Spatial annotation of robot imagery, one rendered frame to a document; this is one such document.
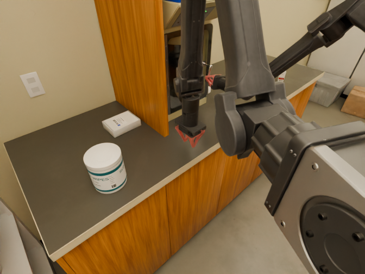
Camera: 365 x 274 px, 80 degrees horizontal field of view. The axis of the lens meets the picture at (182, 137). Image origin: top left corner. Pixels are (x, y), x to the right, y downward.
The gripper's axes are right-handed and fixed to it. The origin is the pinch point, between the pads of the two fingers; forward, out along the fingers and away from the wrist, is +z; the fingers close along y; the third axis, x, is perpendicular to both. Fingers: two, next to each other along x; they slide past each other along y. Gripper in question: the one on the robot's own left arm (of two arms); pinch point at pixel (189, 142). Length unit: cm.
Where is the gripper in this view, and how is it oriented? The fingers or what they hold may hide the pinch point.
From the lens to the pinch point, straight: 82.1
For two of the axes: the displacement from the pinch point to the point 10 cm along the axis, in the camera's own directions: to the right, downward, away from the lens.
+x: -7.4, 4.2, -5.2
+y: -6.7, -4.7, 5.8
